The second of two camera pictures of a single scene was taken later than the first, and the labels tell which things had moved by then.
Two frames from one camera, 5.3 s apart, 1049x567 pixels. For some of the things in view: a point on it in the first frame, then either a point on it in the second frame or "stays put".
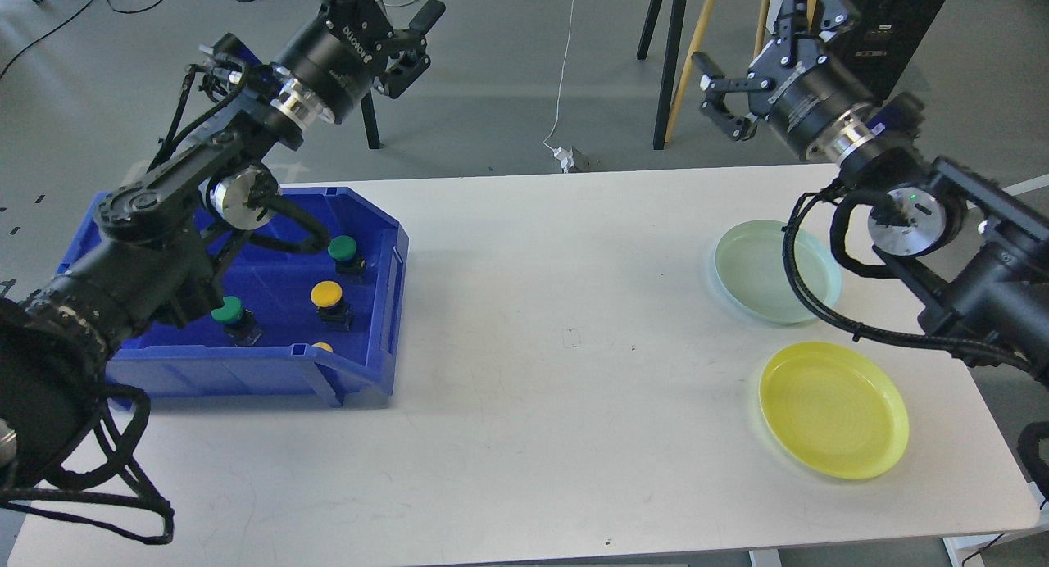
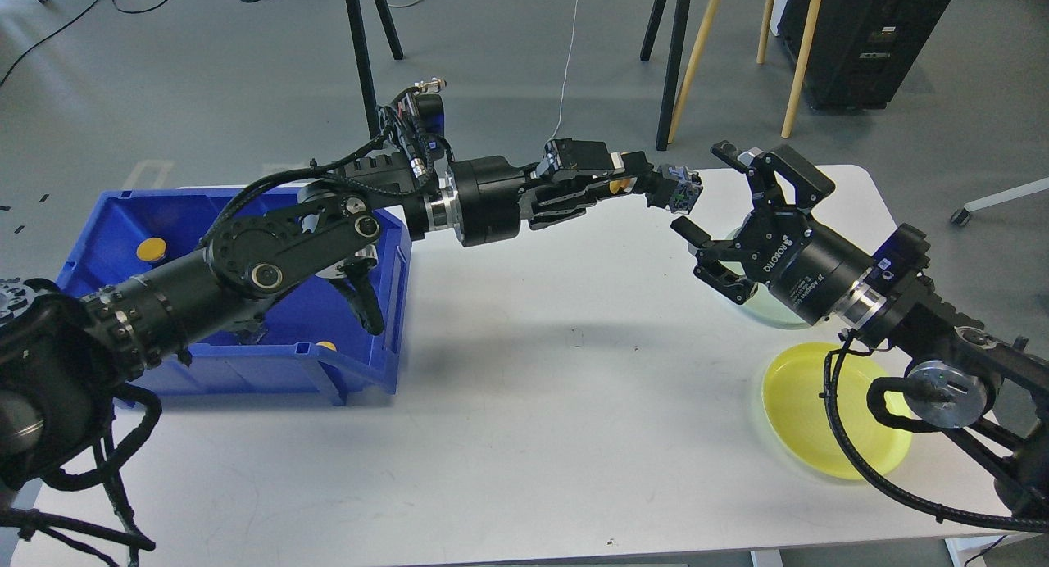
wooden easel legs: x=693 y=52 stays put
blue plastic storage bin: x=328 y=318 stays put
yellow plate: x=833 y=410 stays put
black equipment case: x=891 y=18 stays put
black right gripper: x=804 y=92 to x=809 y=267
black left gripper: x=333 y=64 to x=487 y=191
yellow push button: x=333 y=310 to x=675 y=188
